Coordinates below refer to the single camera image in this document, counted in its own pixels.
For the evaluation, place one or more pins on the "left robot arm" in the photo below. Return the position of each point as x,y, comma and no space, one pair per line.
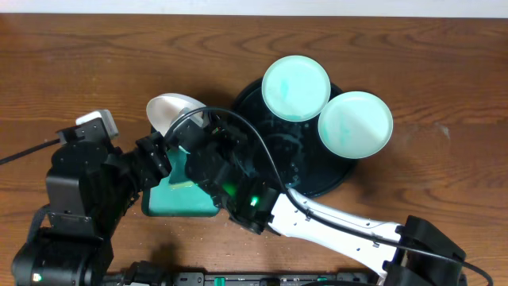
90,185

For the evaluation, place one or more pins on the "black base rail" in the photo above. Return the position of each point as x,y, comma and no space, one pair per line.
146,273

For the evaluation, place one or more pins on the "mint green plate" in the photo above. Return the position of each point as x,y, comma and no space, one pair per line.
295,88
355,125

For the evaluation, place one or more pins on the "white plate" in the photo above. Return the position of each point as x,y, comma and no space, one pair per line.
163,110

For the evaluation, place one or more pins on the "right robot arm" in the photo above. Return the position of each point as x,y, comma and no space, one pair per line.
415,253

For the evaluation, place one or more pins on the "rectangular green soapy tray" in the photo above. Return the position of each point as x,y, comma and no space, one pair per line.
176,195

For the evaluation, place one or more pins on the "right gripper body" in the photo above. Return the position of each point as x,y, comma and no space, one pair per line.
232,141

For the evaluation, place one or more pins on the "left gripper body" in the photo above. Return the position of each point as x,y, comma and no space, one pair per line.
152,160

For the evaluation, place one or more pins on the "round black tray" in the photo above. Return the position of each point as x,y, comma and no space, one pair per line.
302,160

